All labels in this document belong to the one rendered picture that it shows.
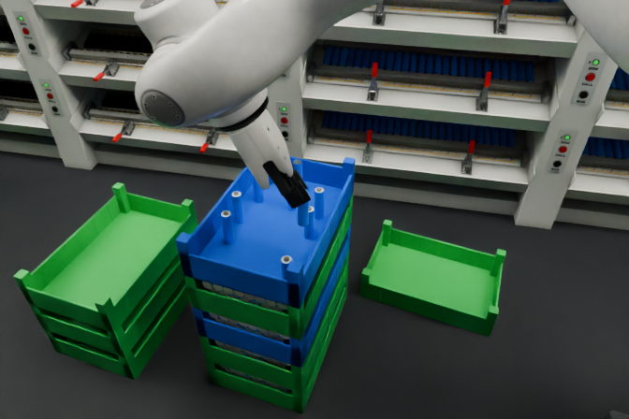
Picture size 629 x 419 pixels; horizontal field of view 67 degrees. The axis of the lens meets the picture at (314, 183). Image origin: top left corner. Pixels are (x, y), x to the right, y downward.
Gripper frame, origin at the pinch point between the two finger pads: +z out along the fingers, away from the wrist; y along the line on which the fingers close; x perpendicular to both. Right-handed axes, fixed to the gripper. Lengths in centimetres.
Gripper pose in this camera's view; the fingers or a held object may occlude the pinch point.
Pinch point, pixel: (294, 189)
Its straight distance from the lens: 70.5
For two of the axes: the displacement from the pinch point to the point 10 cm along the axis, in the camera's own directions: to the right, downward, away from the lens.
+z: 4.1, 6.7, 6.2
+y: 1.9, 6.0, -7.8
